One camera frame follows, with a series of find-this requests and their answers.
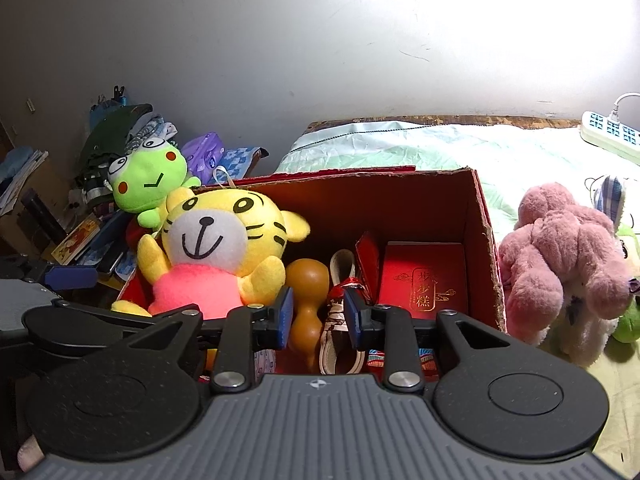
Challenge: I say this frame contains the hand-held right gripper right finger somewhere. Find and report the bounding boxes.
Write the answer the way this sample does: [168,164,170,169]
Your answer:
[342,290,506,394]

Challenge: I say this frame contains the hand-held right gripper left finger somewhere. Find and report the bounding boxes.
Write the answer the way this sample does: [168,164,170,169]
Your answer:
[119,287,296,395]

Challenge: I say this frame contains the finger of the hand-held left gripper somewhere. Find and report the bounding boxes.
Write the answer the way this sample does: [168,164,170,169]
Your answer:
[53,300,177,336]
[0,254,99,291]

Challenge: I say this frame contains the brown cardboard box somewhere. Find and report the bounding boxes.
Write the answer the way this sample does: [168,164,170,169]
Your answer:
[112,165,509,377]
[0,160,72,257]

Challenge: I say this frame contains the green capped plush doll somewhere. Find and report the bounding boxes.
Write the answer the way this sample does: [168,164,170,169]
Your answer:
[612,225,640,344]

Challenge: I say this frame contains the white rabbit plush toy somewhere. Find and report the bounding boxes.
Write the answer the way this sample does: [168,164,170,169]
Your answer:
[590,175,632,226]

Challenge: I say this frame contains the person's left hand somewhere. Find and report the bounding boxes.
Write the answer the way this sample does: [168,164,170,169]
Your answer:
[17,433,47,472]

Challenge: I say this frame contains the yellow printed card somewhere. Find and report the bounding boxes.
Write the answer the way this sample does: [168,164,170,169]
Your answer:
[50,214,102,267]

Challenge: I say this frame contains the brown wooden gourd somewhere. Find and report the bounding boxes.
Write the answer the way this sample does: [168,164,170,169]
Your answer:
[285,258,331,361]

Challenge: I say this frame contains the blue tin box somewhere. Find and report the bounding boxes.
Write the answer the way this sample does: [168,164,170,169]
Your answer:
[84,210,132,277]

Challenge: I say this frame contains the colourful printed packet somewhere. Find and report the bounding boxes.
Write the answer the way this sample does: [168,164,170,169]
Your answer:
[367,347,438,378]

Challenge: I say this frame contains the small red box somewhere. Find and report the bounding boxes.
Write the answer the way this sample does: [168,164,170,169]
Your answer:
[355,231,381,306]

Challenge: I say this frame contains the red fabric item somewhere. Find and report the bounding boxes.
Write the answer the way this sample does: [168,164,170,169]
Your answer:
[125,217,157,249]

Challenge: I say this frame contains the flat red gift box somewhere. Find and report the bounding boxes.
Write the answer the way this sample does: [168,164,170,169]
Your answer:
[377,241,470,322]

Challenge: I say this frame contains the black and white striped cloth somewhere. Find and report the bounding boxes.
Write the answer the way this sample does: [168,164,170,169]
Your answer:
[81,169,114,207]

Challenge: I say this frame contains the yellow tiger plush toy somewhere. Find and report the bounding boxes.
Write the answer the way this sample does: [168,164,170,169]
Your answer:
[111,187,312,322]

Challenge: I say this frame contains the stack of papers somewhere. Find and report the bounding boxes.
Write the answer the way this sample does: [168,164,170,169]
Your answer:
[0,147,49,211]

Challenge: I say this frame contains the green frog plush toy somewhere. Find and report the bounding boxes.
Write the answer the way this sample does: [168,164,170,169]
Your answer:
[106,135,202,229]

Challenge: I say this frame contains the blue checkered cloth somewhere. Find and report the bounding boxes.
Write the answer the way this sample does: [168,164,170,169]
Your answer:
[220,146,269,182]

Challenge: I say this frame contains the grey printed cloth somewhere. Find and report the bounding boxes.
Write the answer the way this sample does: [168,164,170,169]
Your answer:
[125,115,179,157]

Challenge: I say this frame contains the purple packet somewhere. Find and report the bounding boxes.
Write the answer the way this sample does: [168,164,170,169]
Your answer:
[181,132,225,174]

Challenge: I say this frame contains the light green bed sheet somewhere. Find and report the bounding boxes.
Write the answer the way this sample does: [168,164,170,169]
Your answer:
[274,122,640,480]

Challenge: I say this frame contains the pink and white plush toy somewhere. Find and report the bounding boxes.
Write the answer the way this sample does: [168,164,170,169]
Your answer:
[498,183,637,367]

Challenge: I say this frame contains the white power strip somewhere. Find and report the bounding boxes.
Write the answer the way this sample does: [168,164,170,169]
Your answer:
[580,110,640,166]

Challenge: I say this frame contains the wooden bed frame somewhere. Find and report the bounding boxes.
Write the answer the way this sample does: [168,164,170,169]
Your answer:
[306,114,584,134]

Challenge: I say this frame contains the white power cable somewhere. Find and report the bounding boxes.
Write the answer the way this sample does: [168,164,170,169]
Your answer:
[608,92,640,124]

